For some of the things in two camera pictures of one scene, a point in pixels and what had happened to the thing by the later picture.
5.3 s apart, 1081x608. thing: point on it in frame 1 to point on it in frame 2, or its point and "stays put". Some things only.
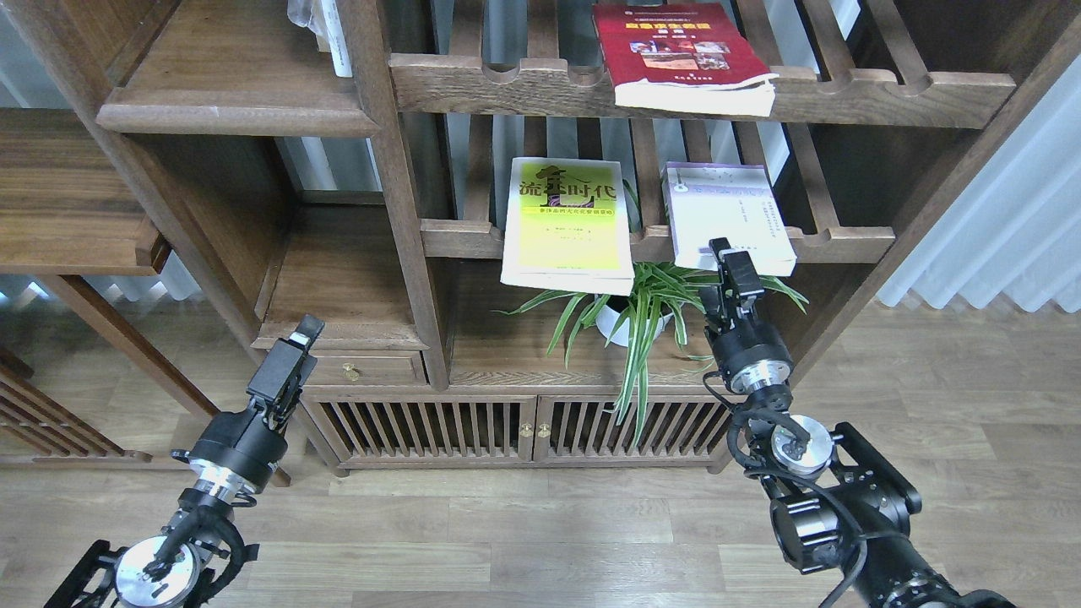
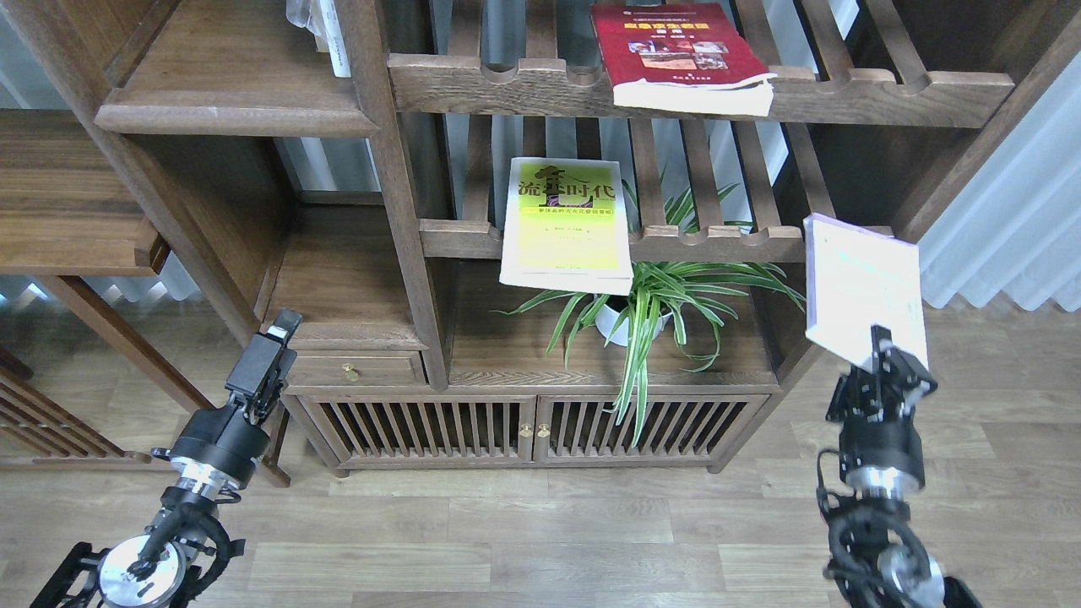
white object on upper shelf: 323,19 stays put
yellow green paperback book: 567,226 stays put
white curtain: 1016,231 stays put
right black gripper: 752,355 to 875,404
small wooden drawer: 361,371 stays put
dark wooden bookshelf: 469,235 stays put
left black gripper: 237,449 to 224,439
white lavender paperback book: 735,202 to 855,279
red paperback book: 688,57 stays put
